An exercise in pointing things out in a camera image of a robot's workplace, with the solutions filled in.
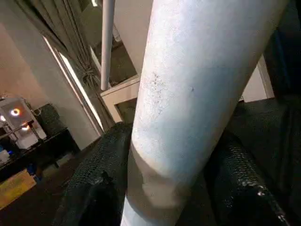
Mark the white plastic table leg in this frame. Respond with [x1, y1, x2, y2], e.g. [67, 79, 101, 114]
[120, 0, 290, 226]
[100, 0, 116, 91]

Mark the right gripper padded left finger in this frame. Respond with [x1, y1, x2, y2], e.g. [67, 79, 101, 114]
[51, 121, 135, 226]

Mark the white box with orange lights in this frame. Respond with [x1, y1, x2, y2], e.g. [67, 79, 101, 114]
[0, 97, 48, 151]

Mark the yellow flat board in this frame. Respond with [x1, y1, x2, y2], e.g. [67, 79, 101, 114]
[0, 169, 37, 211]

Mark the black desk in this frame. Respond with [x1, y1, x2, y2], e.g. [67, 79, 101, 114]
[0, 128, 81, 184]

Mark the grey curtain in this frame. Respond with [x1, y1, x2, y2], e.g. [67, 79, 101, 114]
[14, 0, 116, 132]

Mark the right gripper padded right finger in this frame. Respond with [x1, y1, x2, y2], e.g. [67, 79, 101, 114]
[202, 129, 301, 226]

